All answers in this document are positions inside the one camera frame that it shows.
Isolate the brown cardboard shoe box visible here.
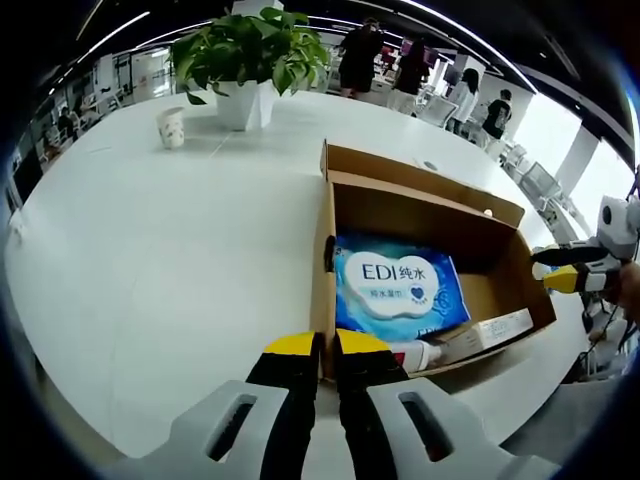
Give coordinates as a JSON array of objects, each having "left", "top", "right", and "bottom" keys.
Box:
[{"left": 309, "top": 138, "right": 558, "bottom": 382}]

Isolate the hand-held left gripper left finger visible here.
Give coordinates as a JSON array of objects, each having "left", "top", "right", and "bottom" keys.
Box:
[{"left": 169, "top": 330, "right": 326, "bottom": 480}]

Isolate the row of white office chairs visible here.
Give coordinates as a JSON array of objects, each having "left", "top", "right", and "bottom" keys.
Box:
[{"left": 503, "top": 144, "right": 567, "bottom": 212}]

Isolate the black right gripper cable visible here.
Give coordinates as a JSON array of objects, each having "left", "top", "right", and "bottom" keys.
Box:
[{"left": 579, "top": 297, "right": 640, "bottom": 382}]

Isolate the small white bottle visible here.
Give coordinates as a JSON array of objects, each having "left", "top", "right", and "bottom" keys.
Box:
[{"left": 392, "top": 339, "right": 447, "bottom": 374}]

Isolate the person's right hand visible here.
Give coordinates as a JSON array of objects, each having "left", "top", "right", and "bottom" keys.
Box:
[{"left": 617, "top": 259, "right": 640, "bottom": 329}]

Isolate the white paper cup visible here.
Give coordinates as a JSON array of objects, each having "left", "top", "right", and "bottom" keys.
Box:
[{"left": 155, "top": 105, "right": 187, "bottom": 151}]

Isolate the green potted plant white pot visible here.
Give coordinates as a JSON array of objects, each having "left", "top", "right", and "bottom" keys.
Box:
[{"left": 169, "top": 6, "right": 332, "bottom": 133}]

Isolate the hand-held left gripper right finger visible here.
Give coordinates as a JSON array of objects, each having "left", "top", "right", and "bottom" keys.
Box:
[{"left": 333, "top": 329, "right": 501, "bottom": 480}]

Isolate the long white carton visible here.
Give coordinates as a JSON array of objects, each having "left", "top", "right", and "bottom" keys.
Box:
[{"left": 433, "top": 307, "right": 534, "bottom": 362}]

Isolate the blue wet wipes pack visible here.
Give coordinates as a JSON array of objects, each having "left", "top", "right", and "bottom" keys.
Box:
[{"left": 333, "top": 228, "right": 473, "bottom": 347}]

